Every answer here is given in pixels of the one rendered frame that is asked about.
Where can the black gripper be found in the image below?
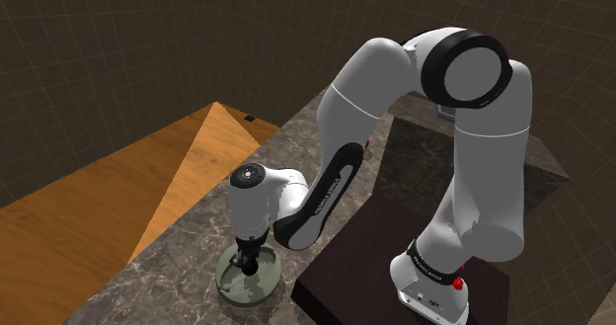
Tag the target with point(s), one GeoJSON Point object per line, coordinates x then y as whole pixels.
{"type": "Point", "coordinates": [250, 247]}

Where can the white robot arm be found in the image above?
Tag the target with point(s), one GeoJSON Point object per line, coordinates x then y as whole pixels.
{"type": "Point", "coordinates": [486, 179]}

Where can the grey-green round plate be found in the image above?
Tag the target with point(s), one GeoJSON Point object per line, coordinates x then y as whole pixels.
{"type": "Point", "coordinates": [245, 290]}

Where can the dark maroon robot stand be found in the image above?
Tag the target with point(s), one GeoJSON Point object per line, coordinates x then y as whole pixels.
{"type": "Point", "coordinates": [356, 266]}

